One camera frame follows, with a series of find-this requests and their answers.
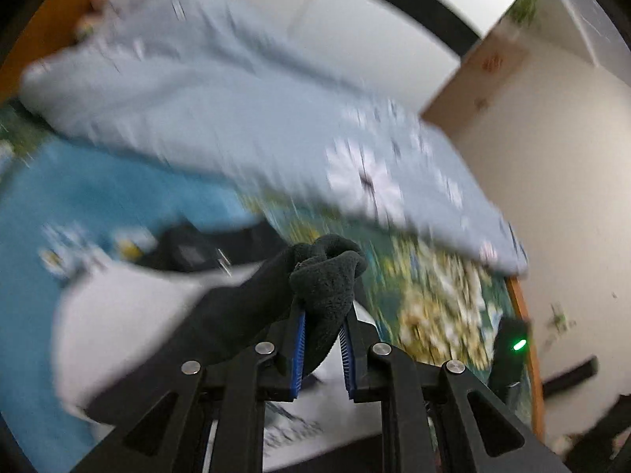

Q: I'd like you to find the teal floral bed sheet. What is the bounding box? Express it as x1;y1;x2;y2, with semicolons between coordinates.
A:
1;101;514;472

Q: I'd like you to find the black white fleece jacket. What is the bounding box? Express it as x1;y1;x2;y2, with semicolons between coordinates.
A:
50;223;390;473

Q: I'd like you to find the wooden door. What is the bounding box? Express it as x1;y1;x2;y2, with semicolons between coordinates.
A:
421;18;528;137

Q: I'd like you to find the white black wardrobe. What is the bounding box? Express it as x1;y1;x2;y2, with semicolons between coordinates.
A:
244;0;515;111

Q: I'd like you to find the grey floral duvet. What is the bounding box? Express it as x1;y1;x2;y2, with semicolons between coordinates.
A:
19;0;528;276

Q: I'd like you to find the wooden headboard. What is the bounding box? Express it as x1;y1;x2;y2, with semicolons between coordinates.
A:
1;0;92;99

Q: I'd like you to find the pink pillow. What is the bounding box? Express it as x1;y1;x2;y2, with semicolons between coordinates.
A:
74;0;110;43

